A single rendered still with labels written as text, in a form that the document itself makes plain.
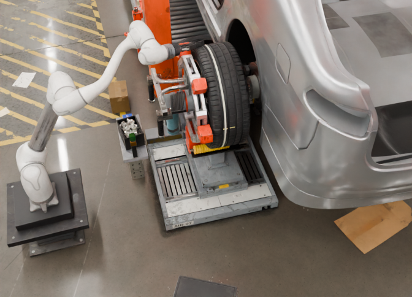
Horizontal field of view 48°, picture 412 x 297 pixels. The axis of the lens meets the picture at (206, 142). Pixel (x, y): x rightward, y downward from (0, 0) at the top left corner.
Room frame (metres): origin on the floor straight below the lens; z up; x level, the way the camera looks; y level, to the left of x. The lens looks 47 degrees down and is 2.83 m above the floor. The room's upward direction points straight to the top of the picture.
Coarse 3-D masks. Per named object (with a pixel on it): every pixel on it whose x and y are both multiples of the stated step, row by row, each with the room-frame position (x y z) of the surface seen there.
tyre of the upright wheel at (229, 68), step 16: (224, 48) 2.33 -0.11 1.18; (208, 64) 2.19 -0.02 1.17; (224, 64) 2.19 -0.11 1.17; (240, 64) 2.20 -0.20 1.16; (208, 80) 2.09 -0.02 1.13; (224, 80) 2.10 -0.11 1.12; (240, 80) 2.11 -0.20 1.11; (208, 96) 2.04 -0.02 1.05; (224, 96) 2.03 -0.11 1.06; (240, 96) 2.05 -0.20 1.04; (240, 112) 2.00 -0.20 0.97; (224, 128) 1.95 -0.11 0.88; (240, 128) 1.98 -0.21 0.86; (208, 144) 2.04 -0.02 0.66; (224, 144) 1.99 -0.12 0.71
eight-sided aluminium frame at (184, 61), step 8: (184, 56) 2.33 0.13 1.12; (192, 56) 2.33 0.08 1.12; (184, 64) 2.28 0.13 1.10; (192, 64) 2.26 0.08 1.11; (192, 80) 2.12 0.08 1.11; (184, 88) 2.47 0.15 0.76; (200, 96) 2.06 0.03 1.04; (184, 112) 2.35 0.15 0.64; (192, 112) 2.36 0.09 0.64; (200, 112) 1.99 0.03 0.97; (192, 120) 2.32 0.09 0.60; (192, 136) 2.12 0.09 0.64
